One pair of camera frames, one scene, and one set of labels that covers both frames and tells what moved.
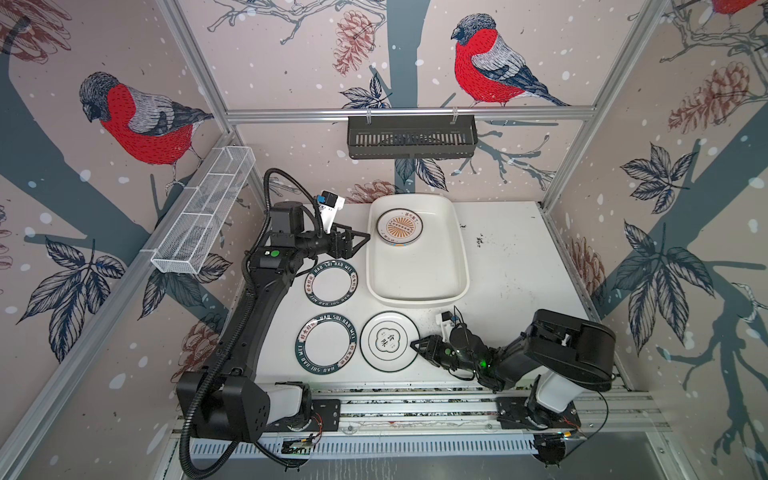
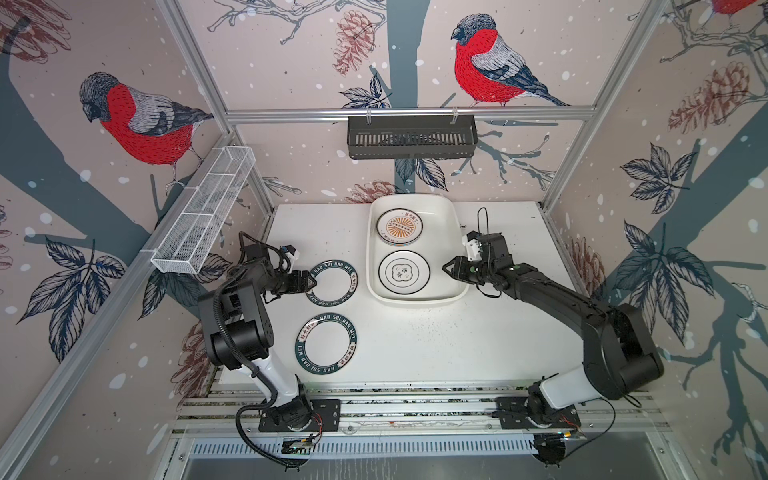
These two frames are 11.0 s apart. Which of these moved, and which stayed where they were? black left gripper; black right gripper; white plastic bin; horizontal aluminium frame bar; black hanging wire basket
Moved: black right gripper; black left gripper
Stayed: horizontal aluminium frame bar; white plastic bin; black hanging wire basket
